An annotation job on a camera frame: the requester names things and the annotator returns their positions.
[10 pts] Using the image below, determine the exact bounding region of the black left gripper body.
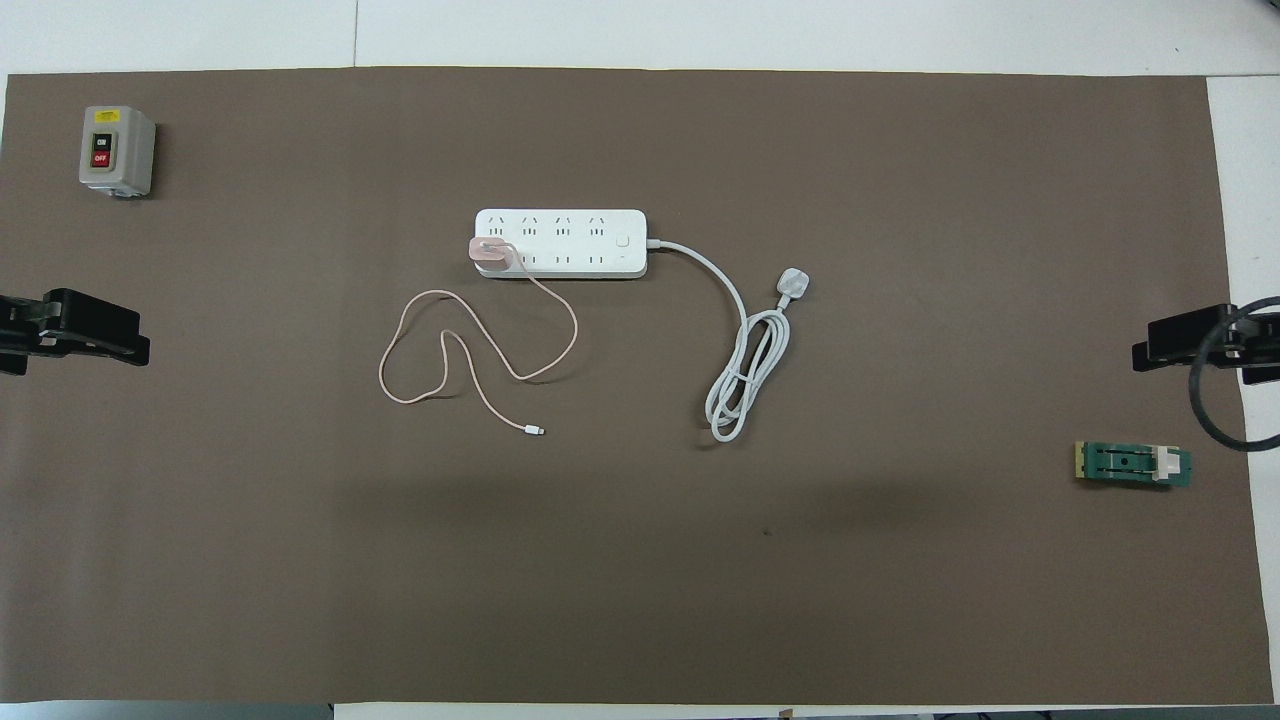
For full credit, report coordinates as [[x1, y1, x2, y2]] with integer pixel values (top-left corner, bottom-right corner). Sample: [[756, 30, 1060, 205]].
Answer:
[[0, 294, 46, 377]]

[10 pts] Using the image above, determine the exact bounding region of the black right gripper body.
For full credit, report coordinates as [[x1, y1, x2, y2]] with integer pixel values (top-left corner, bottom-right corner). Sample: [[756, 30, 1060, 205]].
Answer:
[[1237, 311, 1280, 387]]

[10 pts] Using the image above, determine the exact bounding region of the pink charging cable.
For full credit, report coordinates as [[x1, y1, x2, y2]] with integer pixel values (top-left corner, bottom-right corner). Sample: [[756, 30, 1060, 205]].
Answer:
[[378, 243, 580, 438]]

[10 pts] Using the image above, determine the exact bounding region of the white power strip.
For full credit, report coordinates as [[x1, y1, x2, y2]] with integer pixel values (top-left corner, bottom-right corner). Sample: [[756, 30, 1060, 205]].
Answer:
[[474, 208, 649, 280]]

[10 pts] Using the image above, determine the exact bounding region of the brown table mat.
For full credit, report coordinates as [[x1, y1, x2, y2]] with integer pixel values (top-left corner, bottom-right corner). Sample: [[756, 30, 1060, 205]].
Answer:
[[0, 66, 1259, 705]]

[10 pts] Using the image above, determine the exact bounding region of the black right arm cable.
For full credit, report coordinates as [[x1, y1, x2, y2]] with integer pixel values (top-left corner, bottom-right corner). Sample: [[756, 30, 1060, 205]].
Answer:
[[1187, 296, 1280, 454]]

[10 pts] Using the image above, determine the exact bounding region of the green knife switch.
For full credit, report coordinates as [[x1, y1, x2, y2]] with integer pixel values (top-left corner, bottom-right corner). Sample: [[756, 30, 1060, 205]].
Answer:
[[1074, 441, 1194, 492]]

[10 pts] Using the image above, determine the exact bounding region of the grey on-off switch box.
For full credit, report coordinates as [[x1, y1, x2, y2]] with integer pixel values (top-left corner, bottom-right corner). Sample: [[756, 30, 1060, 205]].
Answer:
[[79, 105, 157, 199]]

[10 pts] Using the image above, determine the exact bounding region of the white power cord with plug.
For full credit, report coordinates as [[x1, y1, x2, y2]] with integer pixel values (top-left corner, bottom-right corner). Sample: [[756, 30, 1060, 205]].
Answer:
[[646, 238, 811, 444]]

